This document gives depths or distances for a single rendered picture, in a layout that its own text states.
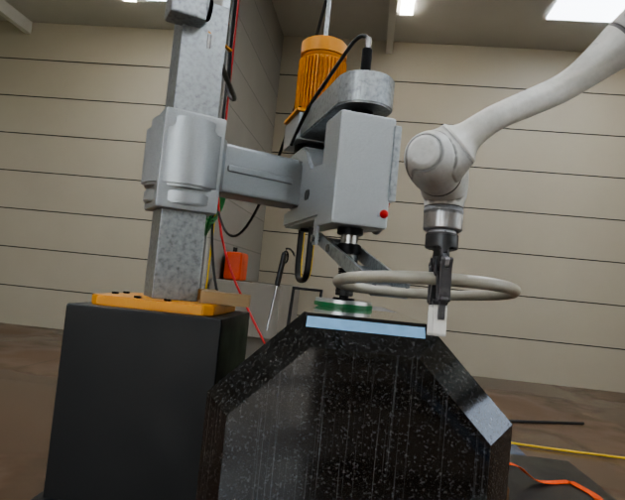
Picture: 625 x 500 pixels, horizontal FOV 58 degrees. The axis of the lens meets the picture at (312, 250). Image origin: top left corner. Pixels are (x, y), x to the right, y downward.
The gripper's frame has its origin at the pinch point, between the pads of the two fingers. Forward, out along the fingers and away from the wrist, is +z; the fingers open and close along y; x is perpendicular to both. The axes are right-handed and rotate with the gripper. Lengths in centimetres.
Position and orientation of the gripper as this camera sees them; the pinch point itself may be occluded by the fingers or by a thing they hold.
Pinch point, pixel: (437, 320)
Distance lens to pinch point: 132.5
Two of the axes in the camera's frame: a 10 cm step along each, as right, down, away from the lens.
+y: -0.2, 1.3, 9.9
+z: -0.9, 9.9, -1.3
